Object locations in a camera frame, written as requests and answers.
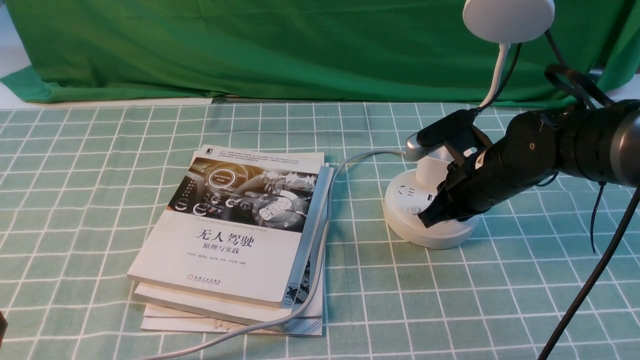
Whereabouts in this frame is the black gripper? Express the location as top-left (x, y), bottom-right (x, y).
top-left (418, 109), bottom-right (567, 229)

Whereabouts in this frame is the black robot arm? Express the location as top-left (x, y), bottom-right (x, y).
top-left (416, 100), bottom-right (639, 228)

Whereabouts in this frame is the white desk lamp with sockets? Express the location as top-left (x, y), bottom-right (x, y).
top-left (382, 0), bottom-right (556, 249)

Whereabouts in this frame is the green backdrop cloth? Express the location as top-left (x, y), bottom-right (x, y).
top-left (0, 0), bottom-right (640, 109)

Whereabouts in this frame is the middle white book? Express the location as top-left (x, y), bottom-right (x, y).
top-left (136, 167), bottom-right (333, 309)

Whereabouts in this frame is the bottom white book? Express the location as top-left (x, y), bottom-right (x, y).
top-left (134, 248), bottom-right (324, 337)

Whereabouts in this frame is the top white self-driving book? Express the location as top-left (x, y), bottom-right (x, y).
top-left (127, 146), bottom-right (332, 308)

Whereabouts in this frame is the green checkered tablecloth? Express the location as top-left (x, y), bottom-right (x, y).
top-left (0, 103), bottom-right (633, 360)

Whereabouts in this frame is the white lamp power cable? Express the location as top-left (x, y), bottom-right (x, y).
top-left (137, 149), bottom-right (407, 360)

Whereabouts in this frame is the black camera cable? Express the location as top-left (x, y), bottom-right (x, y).
top-left (470, 30), bottom-right (616, 253)

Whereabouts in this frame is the black diagonal cable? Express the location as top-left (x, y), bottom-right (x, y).
top-left (537, 187), bottom-right (640, 360)

